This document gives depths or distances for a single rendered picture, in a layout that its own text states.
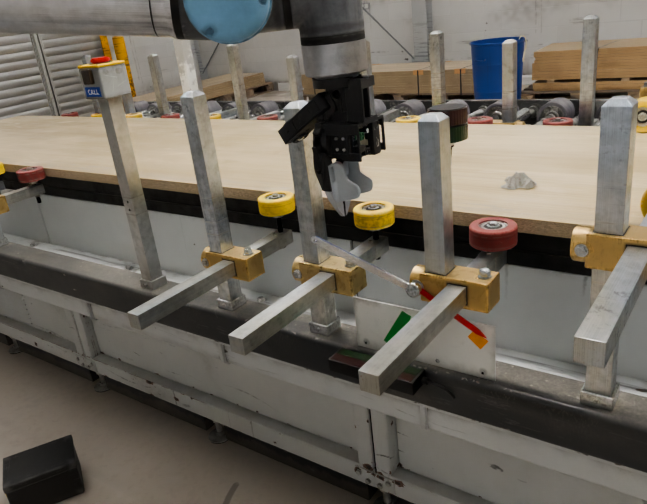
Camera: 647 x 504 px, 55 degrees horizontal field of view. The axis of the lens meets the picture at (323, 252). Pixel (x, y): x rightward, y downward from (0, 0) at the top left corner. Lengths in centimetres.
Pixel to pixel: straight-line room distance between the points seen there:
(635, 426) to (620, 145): 39
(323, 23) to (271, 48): 940
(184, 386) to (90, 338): 47
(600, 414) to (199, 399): 135
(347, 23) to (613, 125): 36
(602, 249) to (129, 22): 64
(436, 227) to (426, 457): 78
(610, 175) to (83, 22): 65
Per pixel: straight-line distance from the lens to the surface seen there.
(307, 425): 180
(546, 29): 828
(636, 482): 111
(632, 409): 102
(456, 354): 104
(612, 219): 87
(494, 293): 99
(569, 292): 118
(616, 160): 85
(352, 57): 87
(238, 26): 72
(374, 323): 110
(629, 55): 679
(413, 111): 262
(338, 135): 89
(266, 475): 197
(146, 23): 75
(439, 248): 97
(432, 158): 93
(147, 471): 211
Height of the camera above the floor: 129
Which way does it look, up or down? 22 degrees down
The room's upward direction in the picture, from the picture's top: 7 degrees counter-clockwise
